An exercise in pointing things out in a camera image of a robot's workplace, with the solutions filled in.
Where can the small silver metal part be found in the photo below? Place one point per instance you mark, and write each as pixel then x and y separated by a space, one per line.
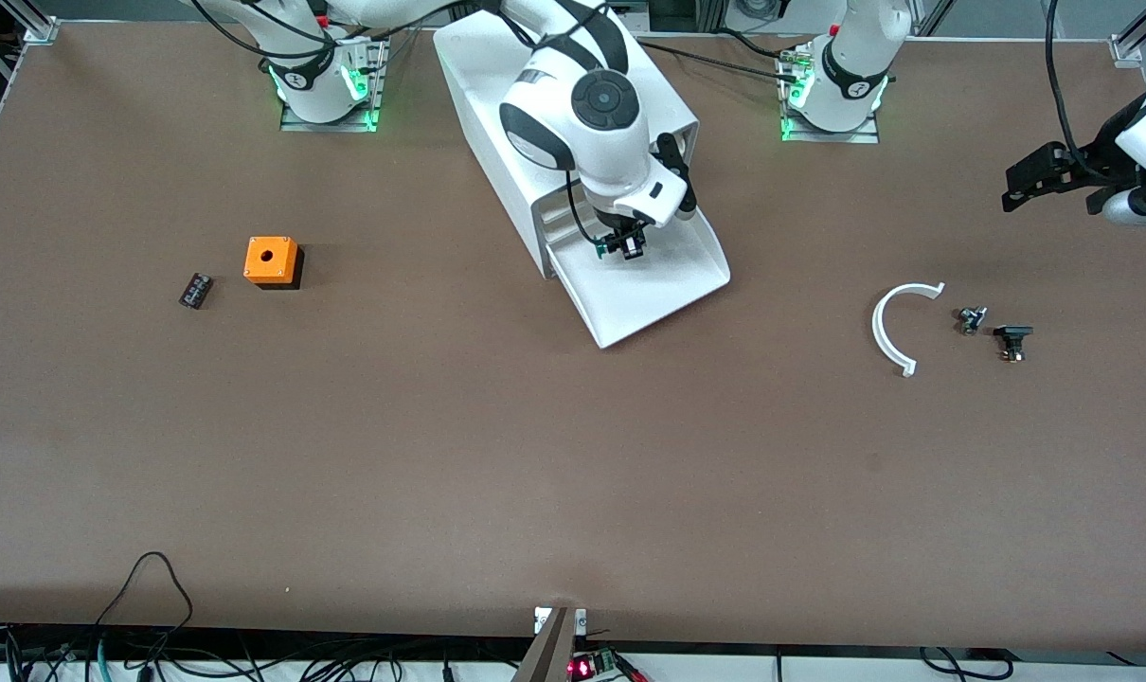
pixel 971 320

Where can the green push button switch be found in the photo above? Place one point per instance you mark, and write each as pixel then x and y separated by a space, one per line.
pixel 598 248

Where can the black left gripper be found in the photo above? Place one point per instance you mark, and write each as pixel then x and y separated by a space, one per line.
pixel 1096 163

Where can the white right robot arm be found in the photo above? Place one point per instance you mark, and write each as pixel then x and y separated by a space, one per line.
pixel 573 123

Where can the aluminium frame profile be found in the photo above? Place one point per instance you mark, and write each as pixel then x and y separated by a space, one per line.
pixel 38 26
pixel 1127 47

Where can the circuit board with red light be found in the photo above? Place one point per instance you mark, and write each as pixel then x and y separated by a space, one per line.
pixel 582 668

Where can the black cylindrical capacitor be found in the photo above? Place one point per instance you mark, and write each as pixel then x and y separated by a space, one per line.
pixel 196 291

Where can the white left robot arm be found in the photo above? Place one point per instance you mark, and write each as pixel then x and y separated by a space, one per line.
pixel 857 57

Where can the orange box with hole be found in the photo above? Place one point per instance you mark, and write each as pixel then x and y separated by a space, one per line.
pixel 268 260

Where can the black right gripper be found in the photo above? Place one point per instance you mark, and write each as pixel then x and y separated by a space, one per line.
pixel 619 230

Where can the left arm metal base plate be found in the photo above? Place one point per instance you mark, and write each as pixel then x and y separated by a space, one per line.
pixel 857 138

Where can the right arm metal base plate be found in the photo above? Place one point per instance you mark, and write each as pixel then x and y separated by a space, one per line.
pixel 294 124

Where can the small black switch part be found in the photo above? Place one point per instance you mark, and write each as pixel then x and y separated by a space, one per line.
pixel 1012 333

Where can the white curved plastic arc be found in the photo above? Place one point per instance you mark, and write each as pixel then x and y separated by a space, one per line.
pixel 878 327

